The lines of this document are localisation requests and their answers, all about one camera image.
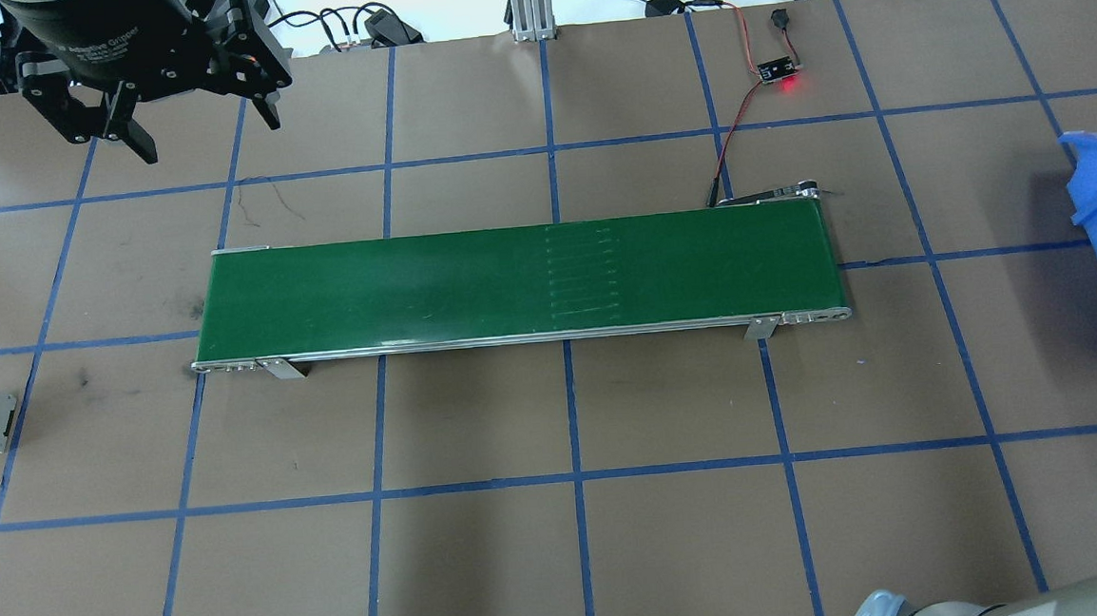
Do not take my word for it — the black plug adapter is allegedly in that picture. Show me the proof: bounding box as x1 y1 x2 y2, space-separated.
361 6 426 48

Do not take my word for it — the green belt conveyor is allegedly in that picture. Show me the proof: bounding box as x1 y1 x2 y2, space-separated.
182 179 856 386

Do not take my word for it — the aluminium camera post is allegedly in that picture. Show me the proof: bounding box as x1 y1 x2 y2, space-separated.
508 0 559 43

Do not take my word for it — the red black conveyor wire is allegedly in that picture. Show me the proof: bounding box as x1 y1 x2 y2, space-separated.
699 80 777 212

